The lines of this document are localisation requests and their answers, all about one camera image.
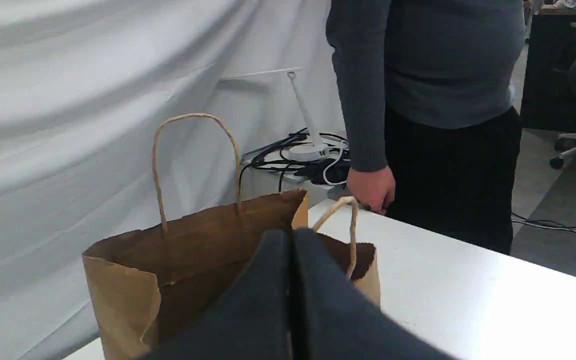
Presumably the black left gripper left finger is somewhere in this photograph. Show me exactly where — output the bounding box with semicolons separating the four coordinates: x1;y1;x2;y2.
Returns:
143;230;291;360

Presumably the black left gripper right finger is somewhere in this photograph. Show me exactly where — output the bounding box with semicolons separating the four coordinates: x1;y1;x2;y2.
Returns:
291;228;451;360

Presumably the brown paper bag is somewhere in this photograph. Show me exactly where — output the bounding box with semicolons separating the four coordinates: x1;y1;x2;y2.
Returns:
82;112;382;360

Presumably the dark grey sleeved forearm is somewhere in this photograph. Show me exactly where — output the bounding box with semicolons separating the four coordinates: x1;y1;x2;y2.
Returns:
326;0;391;173

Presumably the person's bare hand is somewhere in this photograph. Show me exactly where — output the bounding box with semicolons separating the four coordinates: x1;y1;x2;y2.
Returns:
347;166;396;215

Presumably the person's dark clothed torso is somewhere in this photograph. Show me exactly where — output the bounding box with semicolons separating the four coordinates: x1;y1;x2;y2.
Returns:
384;0;525;255

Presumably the white draped backdrop cloth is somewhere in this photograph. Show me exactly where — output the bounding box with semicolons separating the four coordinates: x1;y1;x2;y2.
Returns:
0;0;342;360

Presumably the tangled black cables pile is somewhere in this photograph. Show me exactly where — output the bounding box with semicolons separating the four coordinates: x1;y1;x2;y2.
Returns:
238;127;354;193

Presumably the white camera stand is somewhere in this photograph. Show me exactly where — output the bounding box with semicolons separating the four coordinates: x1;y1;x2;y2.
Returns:
286;68;329;162

